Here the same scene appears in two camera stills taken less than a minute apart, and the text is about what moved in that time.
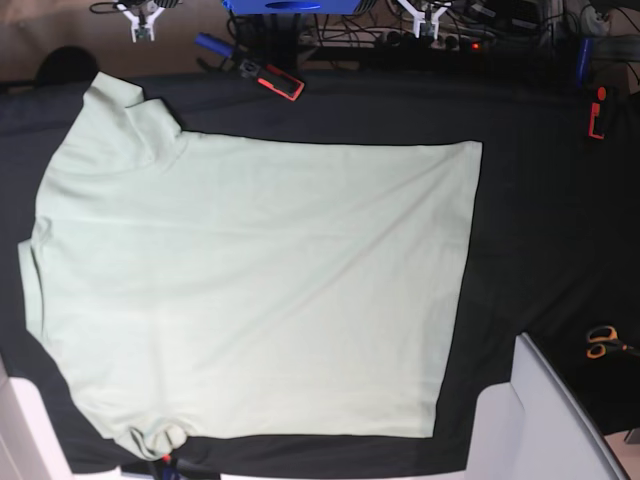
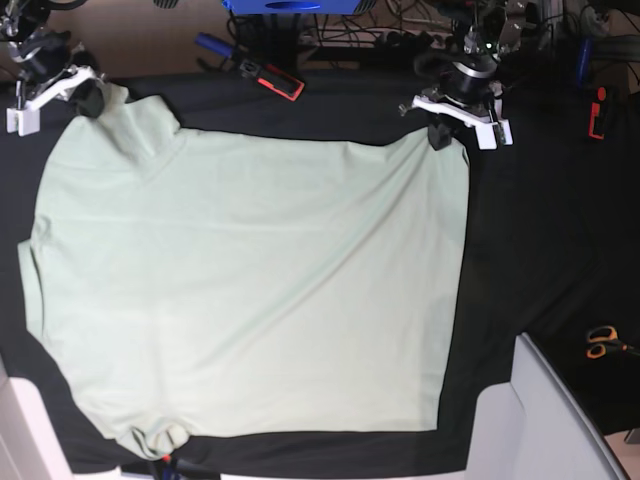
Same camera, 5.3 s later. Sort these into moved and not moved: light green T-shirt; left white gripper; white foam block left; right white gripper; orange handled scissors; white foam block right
Moved: left white gripper; right white gripper
Not moved: light green T-shirt; orange handled scissors; white foam block right; white foam block left
